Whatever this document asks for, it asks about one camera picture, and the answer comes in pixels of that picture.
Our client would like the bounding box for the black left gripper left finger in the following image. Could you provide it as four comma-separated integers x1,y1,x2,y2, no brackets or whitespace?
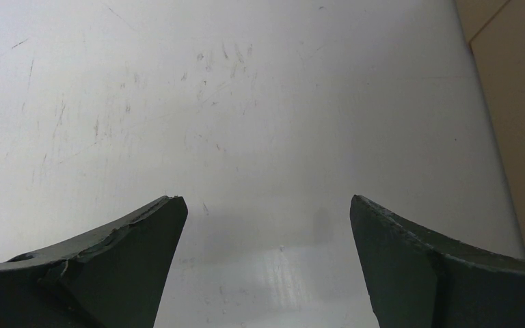
0,196,188,327

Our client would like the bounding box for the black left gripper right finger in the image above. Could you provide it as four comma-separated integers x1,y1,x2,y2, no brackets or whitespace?
350,195,525,327

